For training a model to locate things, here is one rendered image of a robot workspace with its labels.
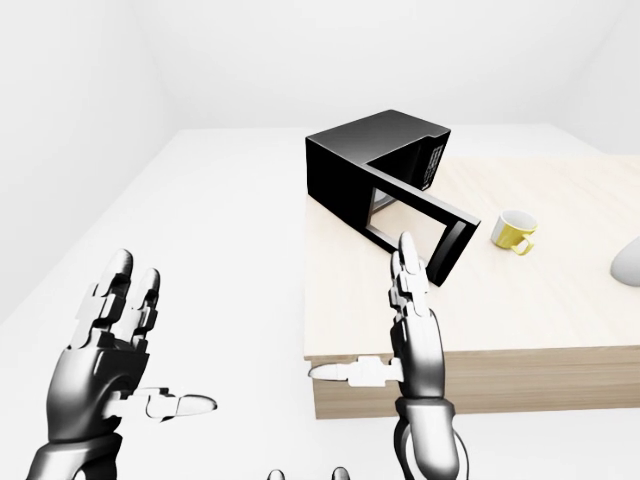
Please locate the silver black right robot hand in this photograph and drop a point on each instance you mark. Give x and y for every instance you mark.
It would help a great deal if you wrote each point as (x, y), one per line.
(422, 350)

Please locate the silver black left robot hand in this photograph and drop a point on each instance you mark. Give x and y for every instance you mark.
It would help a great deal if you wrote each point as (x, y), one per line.
(82, 380)

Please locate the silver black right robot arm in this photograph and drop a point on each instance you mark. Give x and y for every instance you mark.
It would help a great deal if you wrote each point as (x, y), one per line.
(434, 440)

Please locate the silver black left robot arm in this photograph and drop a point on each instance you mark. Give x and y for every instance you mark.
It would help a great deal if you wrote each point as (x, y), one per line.
(65, 457)

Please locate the black microwave door with window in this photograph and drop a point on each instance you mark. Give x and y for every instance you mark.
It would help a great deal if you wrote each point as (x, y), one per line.
(452, 240)

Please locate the pale microwave turntable plate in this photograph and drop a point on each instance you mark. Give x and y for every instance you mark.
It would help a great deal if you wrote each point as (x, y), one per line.
(383, 199)

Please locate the black microwave body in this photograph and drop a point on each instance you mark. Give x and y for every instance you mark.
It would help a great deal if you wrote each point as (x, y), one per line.
(345, 165)

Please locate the yellow mug with white inside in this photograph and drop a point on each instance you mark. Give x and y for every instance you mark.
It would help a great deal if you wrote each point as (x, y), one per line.
(507, 235)

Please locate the small dark rounded shape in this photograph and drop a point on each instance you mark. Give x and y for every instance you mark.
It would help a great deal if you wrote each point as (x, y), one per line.
(340, 473)
(275, 475)

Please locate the pale grey rounded object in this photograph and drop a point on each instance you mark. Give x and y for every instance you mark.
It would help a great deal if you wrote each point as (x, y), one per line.
(629, 267)

